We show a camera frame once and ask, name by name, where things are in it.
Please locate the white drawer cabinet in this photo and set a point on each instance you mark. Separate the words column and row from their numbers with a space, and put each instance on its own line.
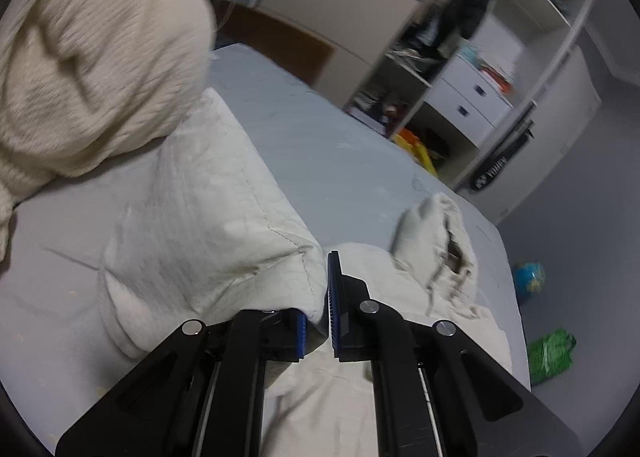
column 465, row 97

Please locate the blue globe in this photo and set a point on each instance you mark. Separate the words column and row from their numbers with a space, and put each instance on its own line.
column 529, row 278

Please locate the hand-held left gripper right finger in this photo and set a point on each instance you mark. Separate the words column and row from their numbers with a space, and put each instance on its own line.
column 332, row 307

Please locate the cream knit sweater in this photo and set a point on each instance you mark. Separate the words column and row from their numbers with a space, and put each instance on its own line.
column 100, row 62

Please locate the bed with light blue sheet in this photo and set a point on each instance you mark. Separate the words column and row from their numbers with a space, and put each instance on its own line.
column 325, row 147

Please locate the green plastic bag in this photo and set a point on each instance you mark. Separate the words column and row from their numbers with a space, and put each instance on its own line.
column 550, row 357

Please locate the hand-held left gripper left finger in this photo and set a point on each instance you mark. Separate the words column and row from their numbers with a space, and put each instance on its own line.
column 299, row 337

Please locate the brown wooden headboard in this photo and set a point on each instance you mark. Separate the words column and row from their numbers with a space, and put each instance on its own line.
column 280, row 42

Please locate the black racket bag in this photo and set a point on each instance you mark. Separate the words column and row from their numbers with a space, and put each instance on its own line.
column 502, row 162

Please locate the yellow orange toy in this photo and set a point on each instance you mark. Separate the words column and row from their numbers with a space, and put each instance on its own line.
column 415, row 147

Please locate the dark hanging clothes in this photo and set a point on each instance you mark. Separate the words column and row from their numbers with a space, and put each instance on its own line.
column 467, row 2

